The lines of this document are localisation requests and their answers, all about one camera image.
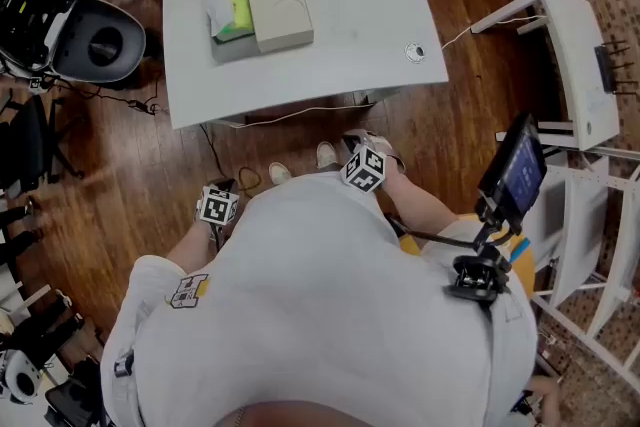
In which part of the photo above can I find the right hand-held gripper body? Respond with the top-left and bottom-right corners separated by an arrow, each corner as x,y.
340,130 -> 407,195

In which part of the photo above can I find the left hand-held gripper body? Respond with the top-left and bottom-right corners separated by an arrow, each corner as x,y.
193,179 -> 242,249

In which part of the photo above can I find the beige and grey container box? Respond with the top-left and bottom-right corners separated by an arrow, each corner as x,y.
203,0 -> 316,65

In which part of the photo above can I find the white tissue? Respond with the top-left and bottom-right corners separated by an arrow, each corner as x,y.
204,0 -> 234,37

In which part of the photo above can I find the person's right forearm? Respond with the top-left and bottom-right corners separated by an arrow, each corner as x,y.
379,168 -> 460,237

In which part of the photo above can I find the person's left forearm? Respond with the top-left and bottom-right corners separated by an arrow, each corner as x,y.
166,218 -> 222,267

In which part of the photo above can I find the person's right white shoe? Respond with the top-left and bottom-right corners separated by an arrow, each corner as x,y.
316,140 -> 339,170

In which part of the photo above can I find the person's white shoe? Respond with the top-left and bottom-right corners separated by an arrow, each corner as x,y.
316,140 -> 339,170
268,161 -> 293,187

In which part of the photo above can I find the person's left white shoe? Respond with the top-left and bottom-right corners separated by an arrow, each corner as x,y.
268,161 -> 293,187

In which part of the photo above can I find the person's white shirt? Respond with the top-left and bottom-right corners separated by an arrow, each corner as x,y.
99,169 -> 540,427

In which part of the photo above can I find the black phone with lit screen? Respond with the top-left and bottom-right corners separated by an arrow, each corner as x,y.
476,112 -> 549,222

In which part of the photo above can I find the black clip on shirt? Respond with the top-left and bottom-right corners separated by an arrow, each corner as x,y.
113,350 -> 136,379

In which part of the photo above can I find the black chair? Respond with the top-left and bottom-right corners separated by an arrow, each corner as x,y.
0,93 -> 85,199

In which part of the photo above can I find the yellow-green packet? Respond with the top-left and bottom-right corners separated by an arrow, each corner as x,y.
216,0 -> 257,44

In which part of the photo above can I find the grey round shell seat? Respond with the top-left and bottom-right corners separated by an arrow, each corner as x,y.
51,0 -> 147,84

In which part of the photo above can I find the white metal rack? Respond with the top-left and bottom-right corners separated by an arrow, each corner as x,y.
528,149 -> 640,389

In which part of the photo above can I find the white side table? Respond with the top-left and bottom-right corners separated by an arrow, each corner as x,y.
469,0 -> 622,152

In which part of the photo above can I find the black router with antennas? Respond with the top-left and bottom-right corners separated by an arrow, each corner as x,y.
593,39 -> 640,96

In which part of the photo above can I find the white and black headset device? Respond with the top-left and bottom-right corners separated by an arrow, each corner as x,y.
0,0 -> 80,79

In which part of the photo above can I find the black floor cable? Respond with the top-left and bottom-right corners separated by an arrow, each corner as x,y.
198,123 -> 262,194

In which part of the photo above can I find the white cable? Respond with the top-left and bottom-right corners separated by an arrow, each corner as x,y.
233,13 -> 549,130

